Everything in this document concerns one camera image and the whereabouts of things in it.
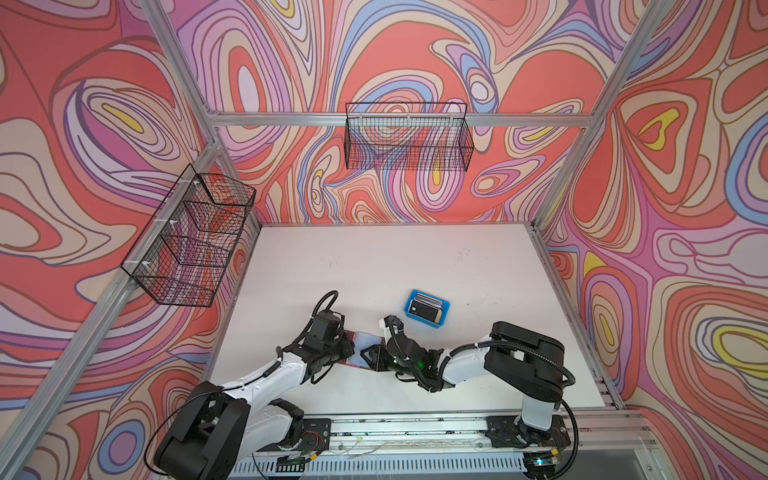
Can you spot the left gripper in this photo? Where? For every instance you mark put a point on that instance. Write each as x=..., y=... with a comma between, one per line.
x=347, y=346

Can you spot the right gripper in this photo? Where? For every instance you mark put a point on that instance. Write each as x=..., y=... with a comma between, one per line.
x=377, y=353

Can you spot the red leather card holder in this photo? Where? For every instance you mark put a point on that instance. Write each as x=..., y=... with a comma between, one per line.
x=361, y=341

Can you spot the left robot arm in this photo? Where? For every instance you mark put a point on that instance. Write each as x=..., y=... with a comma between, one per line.
x=240, y=408

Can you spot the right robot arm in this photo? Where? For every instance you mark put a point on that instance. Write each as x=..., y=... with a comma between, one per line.
x=531, y=363

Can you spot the dark credit card stack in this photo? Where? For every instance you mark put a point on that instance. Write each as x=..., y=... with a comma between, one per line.
x=426, y=308

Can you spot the blue plastic card tray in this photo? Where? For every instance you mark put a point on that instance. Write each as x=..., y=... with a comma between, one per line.
x=446, y=307

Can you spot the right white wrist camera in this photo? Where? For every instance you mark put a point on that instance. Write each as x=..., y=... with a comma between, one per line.
x=390, y=326

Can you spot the black wire basket left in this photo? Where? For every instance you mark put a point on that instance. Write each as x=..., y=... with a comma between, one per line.
x=182, y=255

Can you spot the black wire basket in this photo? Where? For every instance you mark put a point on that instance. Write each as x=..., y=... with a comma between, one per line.
x=182, y=255
x=407, y=135

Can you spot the black wire basket back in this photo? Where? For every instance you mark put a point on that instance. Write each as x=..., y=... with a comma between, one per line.
x=407, y=135

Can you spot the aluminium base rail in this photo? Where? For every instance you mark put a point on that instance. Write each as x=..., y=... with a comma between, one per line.
x=284, y=444

